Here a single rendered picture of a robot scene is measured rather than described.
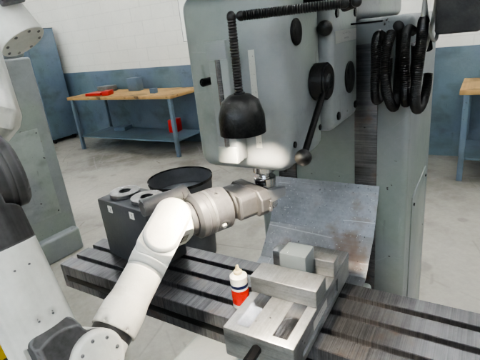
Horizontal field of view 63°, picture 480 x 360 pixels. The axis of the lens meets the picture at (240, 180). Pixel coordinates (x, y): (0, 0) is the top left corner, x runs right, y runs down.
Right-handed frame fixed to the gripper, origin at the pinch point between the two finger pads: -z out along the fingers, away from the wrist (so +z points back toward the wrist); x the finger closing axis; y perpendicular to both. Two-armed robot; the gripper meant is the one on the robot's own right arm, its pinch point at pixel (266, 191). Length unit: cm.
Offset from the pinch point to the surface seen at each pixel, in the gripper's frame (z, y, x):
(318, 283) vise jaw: -0.8, 16.4, -14.5
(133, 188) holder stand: 14.6, 7.5, 46.8
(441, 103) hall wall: -380, 60, 178
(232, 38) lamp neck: 14.0, -31.8, -14.2
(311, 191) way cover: -30.3, 14.5, 17.9
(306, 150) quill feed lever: 2.0, -12.4, -15.3
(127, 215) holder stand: 20.4, 11.3, 37.5
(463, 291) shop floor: -161, 122, 31
